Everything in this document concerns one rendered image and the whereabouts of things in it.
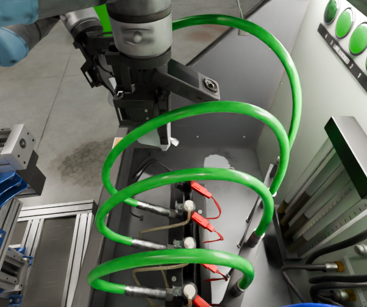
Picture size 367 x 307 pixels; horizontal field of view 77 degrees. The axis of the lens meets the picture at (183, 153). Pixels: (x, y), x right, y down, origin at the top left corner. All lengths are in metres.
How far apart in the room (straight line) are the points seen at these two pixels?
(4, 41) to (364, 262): 0.73
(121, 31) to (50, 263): 1.39
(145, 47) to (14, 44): 0.33
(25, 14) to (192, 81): 0.21
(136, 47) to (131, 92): 0.08
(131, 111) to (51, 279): 1.26
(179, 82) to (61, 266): 1.33
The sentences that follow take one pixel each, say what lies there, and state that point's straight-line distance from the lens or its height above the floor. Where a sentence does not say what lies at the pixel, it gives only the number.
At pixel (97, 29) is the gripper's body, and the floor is 1.33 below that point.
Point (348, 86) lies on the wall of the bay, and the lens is 0.52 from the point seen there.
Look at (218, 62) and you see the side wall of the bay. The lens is 0.72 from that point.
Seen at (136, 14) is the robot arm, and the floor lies 1.46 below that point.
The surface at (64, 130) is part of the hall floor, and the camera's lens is 2.46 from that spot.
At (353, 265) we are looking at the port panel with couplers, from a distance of 0.52.
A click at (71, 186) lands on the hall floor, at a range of 2.01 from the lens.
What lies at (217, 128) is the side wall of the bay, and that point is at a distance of 0.88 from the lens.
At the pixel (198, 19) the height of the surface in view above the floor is 1.41.
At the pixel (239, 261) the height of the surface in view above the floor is 1.29.
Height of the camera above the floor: 1.56
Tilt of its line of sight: 51 degrees down
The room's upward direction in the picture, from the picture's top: straight up
